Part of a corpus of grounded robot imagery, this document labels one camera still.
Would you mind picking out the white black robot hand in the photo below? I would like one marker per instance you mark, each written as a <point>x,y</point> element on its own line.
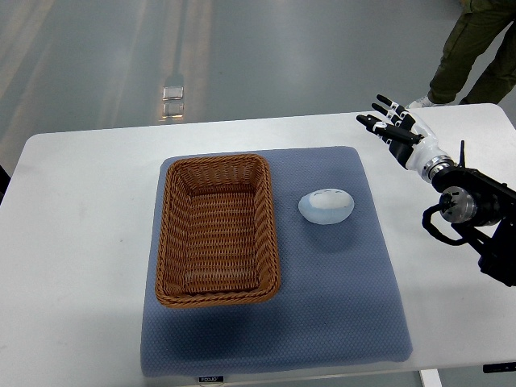
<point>410,141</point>

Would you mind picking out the blue plush toy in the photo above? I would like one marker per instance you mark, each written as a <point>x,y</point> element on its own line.
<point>326,206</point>

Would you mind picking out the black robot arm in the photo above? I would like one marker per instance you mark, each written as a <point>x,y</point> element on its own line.
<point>482,211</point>

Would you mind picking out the brown wicker basket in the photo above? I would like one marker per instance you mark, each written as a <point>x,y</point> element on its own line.
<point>218,243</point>

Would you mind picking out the white shoe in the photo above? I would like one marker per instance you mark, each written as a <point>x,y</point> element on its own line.
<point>423,102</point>

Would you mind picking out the person in green trousers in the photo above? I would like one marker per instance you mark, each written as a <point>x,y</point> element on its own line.
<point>478,25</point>

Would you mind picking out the blue padded mat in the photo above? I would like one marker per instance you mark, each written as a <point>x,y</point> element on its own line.
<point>338,303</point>

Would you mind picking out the white table leg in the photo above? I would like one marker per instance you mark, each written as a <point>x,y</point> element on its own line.
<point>430,378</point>

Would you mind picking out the metal floor plate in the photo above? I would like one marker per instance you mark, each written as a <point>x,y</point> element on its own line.
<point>173,110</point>
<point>173,93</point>

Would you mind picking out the black table control panel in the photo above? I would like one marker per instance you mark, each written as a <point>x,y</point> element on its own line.
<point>499,367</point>

